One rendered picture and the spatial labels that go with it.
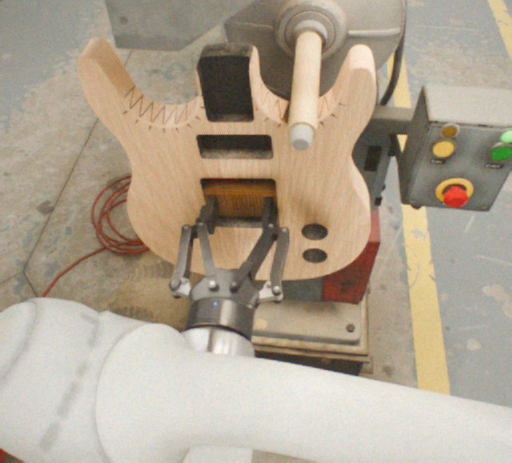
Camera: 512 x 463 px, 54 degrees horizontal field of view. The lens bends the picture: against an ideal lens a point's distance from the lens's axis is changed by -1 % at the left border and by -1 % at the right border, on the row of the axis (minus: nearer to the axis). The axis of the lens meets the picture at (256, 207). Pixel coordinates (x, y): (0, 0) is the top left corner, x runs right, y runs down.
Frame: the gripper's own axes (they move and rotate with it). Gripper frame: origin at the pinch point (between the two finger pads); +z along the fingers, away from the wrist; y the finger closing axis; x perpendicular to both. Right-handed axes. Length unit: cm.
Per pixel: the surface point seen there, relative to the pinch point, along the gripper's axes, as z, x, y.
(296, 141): -4.9, 15.7, 8.4
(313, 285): 35, -73, 8
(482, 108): 21.4, 0.1, 35.3
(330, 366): 22, -97, 14
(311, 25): 15.5, 17.8, 9.2
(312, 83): 4.2, 16.6, 9.7
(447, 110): 20.2, 0.6, 29.8
